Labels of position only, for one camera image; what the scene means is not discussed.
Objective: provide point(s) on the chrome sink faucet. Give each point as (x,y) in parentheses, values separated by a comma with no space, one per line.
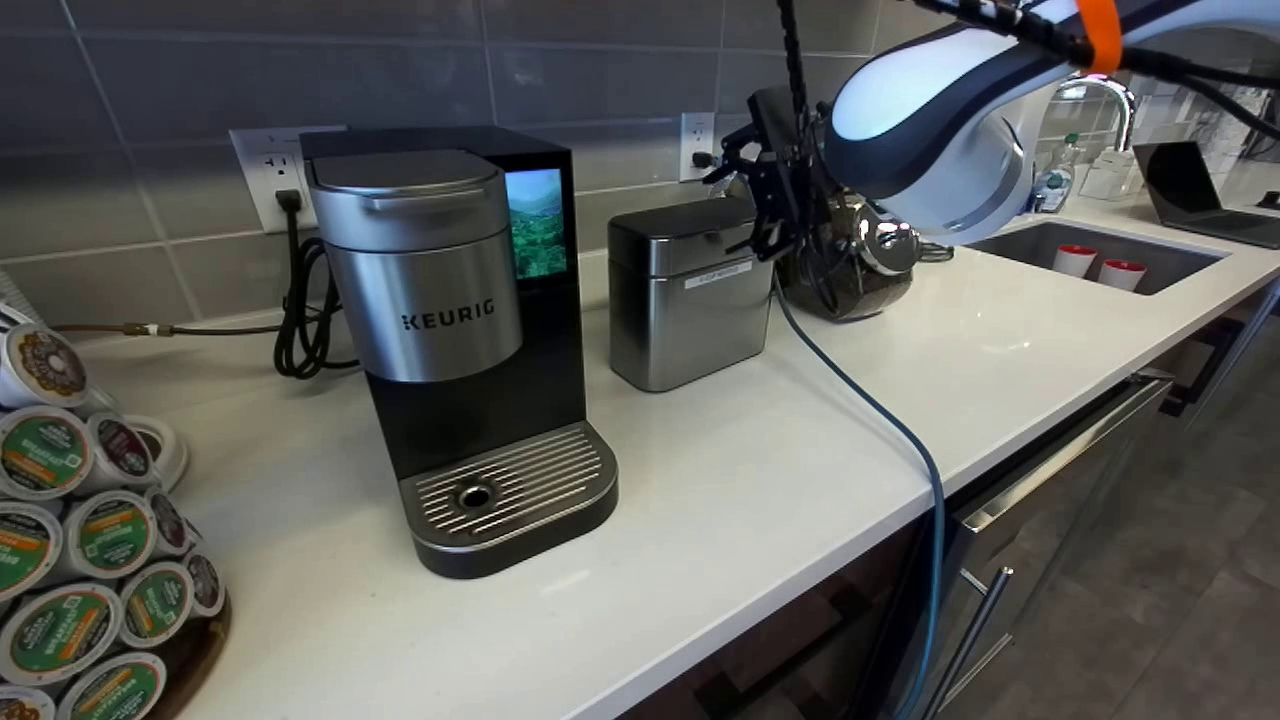
(1064,165)

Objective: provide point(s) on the stainless steel sink basin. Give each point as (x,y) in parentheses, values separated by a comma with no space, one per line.
(1013,244)

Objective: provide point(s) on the white dark Franka robot arm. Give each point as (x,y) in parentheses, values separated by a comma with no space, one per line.
(935,121)

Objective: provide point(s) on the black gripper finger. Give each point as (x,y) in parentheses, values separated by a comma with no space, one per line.
(777,234)
(733,152)

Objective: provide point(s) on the black silver Keurig coffee machine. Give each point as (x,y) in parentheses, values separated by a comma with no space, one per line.
(455,306)

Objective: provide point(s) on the dark wood base cabinet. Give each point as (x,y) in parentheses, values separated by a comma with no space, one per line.
(1224,348)

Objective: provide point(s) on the red label coffee pod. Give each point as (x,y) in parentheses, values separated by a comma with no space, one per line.
(123,450)

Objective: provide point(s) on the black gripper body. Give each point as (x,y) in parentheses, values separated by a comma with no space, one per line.
(788,147)

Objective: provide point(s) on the stainless steel undercounter dishwasher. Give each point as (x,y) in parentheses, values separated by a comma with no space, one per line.
(1052,495)

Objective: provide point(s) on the brown label coffee pod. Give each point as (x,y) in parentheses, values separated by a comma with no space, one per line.
(44,360)

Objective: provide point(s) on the small white wall outlet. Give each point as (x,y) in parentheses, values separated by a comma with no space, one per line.
(693,147)

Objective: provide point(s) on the white double wall outlet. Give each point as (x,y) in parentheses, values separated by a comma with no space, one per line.
(267,165)

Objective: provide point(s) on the red white small cup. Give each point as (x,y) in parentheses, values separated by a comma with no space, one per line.
(1123,275)
(1072,262)

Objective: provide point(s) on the coffee pod carousel rack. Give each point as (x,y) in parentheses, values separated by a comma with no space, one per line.
(201,662)

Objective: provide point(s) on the dark wood drawer cabinet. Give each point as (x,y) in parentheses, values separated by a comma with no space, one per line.
(784,645)

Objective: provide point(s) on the stainless steel countertop bin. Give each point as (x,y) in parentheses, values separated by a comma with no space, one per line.
(687,306)

